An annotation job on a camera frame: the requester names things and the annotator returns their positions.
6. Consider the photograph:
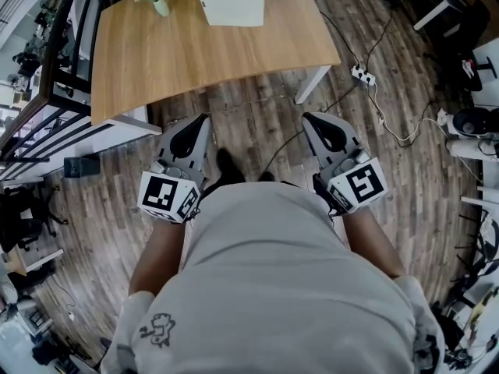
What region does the person's grey shirt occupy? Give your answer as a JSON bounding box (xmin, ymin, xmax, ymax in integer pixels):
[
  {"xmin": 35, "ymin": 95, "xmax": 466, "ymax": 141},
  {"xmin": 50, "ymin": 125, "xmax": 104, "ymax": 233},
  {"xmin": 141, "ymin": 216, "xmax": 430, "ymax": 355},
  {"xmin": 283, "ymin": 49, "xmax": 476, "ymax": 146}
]
[{"xmin": 100, "ymin": 181, "xmax": 446, "ymax": 374}]

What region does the black metal shelf frame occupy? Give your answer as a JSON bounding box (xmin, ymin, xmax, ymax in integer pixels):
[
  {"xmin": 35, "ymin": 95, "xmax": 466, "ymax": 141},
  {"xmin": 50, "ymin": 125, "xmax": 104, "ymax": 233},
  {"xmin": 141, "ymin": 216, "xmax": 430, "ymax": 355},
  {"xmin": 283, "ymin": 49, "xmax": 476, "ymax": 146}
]
[{"xmin": 0, "ymin": 0, "xmax": 118, "ymax": 182}]

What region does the black cable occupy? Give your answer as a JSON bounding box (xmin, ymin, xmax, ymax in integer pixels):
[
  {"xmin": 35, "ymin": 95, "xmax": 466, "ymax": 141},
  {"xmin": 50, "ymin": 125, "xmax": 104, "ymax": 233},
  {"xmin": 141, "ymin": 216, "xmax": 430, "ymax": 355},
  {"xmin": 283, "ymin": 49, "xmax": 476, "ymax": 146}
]
[{"xmin": 260, "ymin": 79, "xmax": 362, "ymax": 175}]

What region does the white side table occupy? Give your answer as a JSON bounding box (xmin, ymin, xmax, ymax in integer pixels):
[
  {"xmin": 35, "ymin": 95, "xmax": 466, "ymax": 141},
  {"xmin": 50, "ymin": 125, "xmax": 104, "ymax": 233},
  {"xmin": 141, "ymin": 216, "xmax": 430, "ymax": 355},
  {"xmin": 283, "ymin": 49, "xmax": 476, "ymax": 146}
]
[{"xmin": 412, "ymin": 0, "xmax": 467, "ymax": 32}]

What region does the white cable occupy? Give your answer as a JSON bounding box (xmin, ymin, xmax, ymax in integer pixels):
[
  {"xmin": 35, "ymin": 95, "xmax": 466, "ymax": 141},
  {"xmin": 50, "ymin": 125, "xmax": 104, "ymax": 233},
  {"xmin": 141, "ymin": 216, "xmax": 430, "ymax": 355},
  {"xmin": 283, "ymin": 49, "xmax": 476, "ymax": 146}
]
[{"xmin": 367, "ymin": 83, "xmax": 453, "ymax": 149}]

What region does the person's right forearm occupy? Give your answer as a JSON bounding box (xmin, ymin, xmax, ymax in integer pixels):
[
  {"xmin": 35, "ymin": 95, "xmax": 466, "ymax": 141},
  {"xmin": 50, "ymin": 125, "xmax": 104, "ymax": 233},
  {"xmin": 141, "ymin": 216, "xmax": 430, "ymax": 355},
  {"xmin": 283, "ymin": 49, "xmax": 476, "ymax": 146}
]
[{"xmin": 338, "ymin": 207, "xmax": 407, "ymax": 281}]

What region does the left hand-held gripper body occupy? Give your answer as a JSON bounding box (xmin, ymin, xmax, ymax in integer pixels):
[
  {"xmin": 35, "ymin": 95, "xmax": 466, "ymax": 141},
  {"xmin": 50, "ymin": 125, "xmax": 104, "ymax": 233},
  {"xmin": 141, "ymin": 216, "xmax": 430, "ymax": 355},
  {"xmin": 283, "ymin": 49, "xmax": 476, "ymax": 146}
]
[{"xmin": 137, "ymin": 146, "xmax": 207, "ymax": 224}]

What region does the black round appliance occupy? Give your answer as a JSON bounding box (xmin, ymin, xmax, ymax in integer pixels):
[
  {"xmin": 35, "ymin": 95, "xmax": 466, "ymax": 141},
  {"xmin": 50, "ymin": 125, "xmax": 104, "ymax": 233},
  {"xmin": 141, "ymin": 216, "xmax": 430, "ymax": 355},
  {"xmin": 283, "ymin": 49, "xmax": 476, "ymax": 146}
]
[{"xmin": 451, "ymin": 107, "xmax": 499, "ymax": 136}]

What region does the person's left forearm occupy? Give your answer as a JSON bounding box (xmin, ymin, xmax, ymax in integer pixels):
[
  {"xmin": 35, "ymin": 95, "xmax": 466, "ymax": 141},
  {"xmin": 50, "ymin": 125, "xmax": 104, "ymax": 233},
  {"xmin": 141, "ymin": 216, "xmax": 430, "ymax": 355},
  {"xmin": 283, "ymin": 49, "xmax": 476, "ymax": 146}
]
[{"xmin": 128, "ymin": 215, "xmax": 189, "ymax": 297}]

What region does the black office chair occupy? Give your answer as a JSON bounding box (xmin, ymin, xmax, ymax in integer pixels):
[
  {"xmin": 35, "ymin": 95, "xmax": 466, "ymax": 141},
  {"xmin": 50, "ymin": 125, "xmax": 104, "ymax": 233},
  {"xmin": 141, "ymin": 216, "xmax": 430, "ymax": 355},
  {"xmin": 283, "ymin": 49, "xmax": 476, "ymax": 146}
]
[{"xmin": 0, "ymin": 183, "xmax": 69, "ymax": 253}]

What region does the black stool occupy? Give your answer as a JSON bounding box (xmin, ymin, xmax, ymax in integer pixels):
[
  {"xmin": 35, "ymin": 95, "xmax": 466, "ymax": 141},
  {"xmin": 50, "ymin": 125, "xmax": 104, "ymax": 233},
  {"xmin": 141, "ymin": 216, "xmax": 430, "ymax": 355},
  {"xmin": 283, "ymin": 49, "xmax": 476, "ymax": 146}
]
[{"xmin": 426, "ymin": 9, "xmax": 493, "ymax": 93}]

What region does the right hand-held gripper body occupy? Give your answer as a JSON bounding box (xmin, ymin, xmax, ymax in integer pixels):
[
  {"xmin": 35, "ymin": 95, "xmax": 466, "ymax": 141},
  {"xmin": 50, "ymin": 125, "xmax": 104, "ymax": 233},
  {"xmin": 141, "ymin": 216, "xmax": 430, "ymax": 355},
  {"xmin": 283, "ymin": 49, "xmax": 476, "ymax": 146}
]
[{"xmin": 313, "ymin": 143, "xmax": 388, "ymax": 215}]

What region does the wooden table with white legs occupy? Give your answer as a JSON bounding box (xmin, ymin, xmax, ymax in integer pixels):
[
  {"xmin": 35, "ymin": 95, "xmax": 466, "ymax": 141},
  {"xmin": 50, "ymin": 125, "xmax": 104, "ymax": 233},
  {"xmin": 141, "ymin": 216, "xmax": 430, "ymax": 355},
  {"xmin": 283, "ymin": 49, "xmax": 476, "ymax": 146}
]
[{"xmin": 90, "ymin": 0, "xmax": 343, "ymax": 137}]

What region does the small black box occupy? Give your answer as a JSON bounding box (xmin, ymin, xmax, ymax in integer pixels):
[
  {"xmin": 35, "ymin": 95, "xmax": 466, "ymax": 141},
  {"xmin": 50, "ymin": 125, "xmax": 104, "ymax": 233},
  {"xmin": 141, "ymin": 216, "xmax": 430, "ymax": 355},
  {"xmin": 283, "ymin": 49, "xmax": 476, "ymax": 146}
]
[{"xmin": 62, "ymin": 154, "xmax": 101, "ymax": 179}]

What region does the white power strip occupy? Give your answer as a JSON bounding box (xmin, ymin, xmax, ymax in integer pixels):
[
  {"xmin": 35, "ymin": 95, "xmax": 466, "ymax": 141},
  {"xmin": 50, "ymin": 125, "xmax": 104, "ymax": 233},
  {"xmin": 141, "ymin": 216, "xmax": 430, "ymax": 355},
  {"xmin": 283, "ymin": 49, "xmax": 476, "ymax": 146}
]
[{"xmin": 350, "ymin": 64, "xmax": 377, "ymax": 86}]

